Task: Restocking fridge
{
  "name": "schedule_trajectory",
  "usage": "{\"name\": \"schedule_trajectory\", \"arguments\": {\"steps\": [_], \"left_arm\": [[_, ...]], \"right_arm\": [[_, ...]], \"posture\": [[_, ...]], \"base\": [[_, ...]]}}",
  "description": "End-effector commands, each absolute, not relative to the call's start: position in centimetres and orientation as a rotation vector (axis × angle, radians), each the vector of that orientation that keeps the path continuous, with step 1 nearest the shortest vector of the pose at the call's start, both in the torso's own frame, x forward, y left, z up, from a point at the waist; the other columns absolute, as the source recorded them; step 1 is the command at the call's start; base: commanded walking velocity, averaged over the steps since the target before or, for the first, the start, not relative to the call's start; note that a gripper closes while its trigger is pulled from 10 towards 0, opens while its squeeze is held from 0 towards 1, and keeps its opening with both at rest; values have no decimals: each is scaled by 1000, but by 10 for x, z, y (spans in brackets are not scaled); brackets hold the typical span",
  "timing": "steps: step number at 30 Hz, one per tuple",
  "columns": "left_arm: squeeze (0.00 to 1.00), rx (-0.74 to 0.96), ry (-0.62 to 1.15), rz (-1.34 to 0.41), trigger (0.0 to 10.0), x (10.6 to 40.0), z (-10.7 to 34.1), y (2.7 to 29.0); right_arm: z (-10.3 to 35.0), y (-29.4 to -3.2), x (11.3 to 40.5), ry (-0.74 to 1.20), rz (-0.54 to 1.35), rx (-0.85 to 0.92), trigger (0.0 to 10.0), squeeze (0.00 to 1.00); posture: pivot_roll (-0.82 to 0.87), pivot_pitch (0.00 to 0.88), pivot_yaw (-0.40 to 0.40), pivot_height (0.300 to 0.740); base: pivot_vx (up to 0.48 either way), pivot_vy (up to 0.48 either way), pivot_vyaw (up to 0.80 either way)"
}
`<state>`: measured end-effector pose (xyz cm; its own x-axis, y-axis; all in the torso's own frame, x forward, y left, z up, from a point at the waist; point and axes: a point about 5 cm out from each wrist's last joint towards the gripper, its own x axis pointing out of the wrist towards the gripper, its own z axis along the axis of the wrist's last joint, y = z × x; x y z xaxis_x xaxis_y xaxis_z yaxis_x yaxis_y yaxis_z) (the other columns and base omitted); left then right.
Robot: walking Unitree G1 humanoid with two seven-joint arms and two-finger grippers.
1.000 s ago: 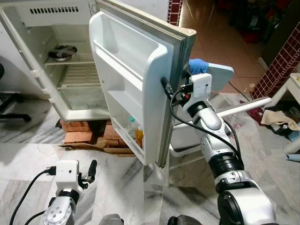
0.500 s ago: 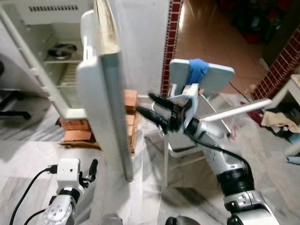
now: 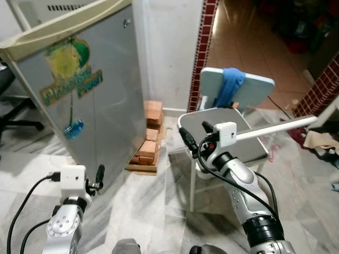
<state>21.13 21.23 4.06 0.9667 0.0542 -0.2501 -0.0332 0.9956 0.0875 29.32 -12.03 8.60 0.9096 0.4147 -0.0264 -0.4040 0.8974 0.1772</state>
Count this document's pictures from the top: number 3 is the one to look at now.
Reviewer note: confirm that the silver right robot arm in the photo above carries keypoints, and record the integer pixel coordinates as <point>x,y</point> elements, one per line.
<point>238,180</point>

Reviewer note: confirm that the blue plastic fridge magnet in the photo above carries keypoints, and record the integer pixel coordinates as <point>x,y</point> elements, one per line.
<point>74,129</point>

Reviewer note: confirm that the silver fridge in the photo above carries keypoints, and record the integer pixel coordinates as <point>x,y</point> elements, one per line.
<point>106,95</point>

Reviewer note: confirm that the green yellow fridge sticker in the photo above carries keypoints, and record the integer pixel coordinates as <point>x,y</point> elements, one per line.
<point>66,63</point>

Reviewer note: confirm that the red brick stack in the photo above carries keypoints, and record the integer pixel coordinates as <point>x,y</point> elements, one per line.
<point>151,132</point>

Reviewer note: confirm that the grey folding chair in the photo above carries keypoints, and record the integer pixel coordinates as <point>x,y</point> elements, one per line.
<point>243,151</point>

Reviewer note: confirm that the blue cloth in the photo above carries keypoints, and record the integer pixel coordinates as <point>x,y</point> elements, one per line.
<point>230,84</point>

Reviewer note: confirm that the long white bar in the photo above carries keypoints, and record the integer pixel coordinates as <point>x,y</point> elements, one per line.
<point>275,128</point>

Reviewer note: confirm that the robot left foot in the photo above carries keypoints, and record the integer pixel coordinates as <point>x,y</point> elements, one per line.
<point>127,247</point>

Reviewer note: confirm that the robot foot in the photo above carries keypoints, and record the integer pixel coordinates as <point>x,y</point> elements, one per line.
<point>209,250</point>
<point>127,247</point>

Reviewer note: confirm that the dark red cloth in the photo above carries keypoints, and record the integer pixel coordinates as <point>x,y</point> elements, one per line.
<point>296,135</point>

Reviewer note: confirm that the beige cloth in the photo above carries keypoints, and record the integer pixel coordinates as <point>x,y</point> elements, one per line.
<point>320,140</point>

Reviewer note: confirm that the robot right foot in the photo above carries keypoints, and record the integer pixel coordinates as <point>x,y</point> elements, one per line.
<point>209,250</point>

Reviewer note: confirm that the black office chair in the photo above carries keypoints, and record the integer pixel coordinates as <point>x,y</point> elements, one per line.
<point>5,79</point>

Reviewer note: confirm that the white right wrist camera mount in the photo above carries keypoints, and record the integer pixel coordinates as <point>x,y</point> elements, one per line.
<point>225,133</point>

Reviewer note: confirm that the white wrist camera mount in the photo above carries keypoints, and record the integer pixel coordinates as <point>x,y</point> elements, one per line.
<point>225,133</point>
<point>71,180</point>

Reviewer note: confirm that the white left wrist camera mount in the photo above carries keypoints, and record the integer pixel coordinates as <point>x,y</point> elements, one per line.
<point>71,180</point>

